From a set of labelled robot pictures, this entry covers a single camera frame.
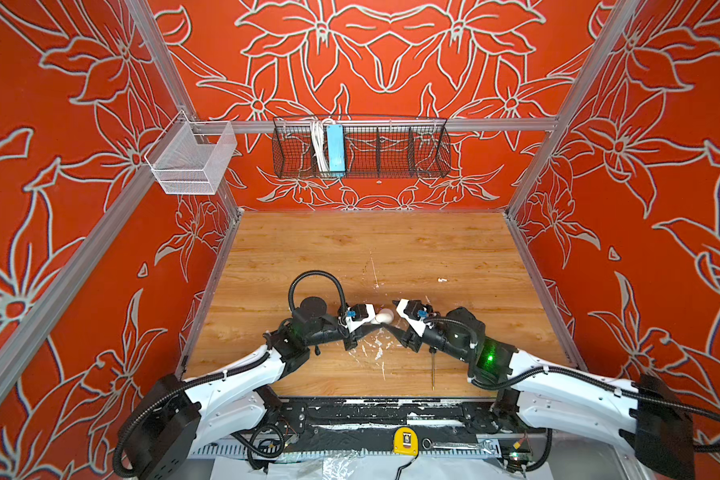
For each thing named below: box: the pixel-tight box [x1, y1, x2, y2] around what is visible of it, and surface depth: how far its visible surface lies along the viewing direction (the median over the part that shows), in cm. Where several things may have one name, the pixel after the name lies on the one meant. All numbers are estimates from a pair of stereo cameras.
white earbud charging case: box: [375, 308, 394, 324], surface depth 71 cm
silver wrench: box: [422, 438, 492, 452], surface depth 71 cm
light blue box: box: [327, 124, 346, 172], surface depth 91 cm
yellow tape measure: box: [393, 426, 419, 456], surface depth 70 cm
